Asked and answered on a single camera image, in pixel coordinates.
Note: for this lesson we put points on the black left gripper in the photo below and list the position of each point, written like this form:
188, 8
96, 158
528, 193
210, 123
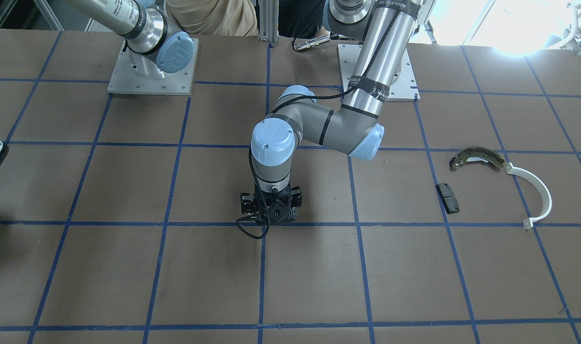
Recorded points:
246, 202

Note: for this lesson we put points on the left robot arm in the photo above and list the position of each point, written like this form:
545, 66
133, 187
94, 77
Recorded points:
384, 28

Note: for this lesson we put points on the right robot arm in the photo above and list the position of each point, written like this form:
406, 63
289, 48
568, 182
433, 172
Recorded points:
147, 30

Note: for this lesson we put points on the black brake pad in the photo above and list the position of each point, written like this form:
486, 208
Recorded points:
448, 198

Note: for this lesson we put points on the seated person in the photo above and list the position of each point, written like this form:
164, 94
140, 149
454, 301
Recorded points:
215, 17

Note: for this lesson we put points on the olive brake shoe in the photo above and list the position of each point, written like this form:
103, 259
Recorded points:
476, 154

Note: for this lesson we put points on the white curved plastic part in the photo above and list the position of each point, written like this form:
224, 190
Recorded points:
541, 188

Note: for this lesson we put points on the silver cable connector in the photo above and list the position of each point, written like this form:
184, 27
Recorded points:
310, 43

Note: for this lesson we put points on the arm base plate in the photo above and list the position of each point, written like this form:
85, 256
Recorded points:
134, 74
404, 87

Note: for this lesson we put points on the aluminium frame post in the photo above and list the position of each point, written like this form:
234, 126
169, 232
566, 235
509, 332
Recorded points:
268, 21

